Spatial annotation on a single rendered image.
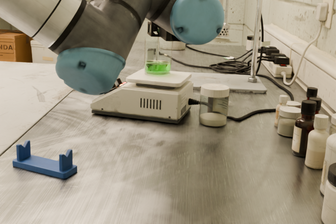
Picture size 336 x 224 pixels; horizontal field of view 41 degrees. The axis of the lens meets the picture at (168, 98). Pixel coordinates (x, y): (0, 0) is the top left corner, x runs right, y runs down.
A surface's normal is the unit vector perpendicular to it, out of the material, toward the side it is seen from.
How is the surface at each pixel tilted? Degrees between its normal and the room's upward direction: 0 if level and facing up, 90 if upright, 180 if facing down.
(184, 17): 90
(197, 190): 0
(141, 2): 78
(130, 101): 90
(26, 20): 115
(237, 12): 90
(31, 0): 89
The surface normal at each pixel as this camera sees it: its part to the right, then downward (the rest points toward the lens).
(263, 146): 0.04, -0.97
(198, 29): 0.18, 0.25
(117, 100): -0.27, 0.23
